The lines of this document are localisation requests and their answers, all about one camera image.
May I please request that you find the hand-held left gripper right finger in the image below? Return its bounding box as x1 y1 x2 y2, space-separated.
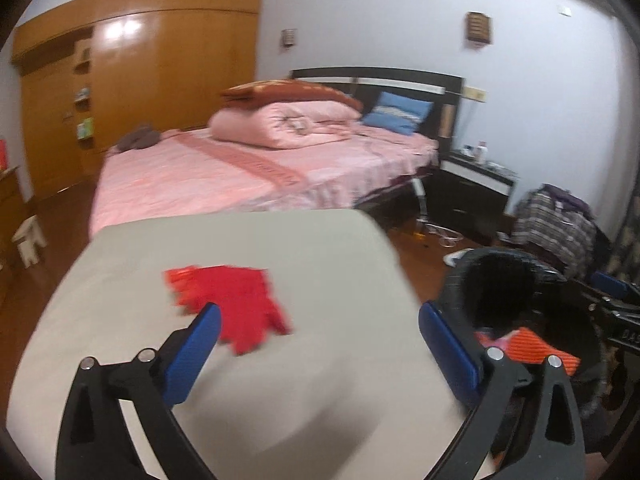
417 301 586 480

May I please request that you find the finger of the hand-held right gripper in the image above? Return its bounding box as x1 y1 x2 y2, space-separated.
590 297 640 322
591 271 640 303

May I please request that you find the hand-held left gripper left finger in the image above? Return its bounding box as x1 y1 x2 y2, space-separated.
55 302 223 480

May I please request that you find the black trash bin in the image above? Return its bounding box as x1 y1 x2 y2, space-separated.
440 247 608 416

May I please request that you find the red cloth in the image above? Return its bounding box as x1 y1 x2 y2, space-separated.
165 265 293 356

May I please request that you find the orange foam net sleeve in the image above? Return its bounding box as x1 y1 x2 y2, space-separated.
500 327 582 377

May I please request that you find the dark patterned curtain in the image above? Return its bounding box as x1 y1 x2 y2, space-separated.
600 210 640 286

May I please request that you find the plaid bag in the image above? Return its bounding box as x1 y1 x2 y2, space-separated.
510 185 598 271

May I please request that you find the black and white nightstand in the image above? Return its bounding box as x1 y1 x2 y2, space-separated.
430 150 518 241

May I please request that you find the bed with pink sheet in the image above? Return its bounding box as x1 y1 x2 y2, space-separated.
89 125 441 238

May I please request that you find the white stool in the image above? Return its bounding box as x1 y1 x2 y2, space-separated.
12 215 48 267

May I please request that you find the grey cloth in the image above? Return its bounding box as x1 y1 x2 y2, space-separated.
116 124 162 152

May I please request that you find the wooden cabinet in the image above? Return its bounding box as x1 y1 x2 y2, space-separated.
0 165 33 261

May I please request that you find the blue pillow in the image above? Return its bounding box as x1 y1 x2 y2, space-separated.
361 91 435 136

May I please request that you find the folded pink duvet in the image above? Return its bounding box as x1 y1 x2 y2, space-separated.
207 101 362 150

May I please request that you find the dark wooden headboard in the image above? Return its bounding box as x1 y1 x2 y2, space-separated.
291 67 465 153

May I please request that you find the red-brown patterned pillow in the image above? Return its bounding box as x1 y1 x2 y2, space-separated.
220 79 363 113

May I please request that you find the wooden wardrobe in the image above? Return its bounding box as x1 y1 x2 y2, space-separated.
10 0 263 201

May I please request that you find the white cable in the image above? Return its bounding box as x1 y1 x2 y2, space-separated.
422 225 463 248

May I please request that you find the large wooden wall lamp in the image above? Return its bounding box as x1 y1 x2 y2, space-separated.
466 11 493 46

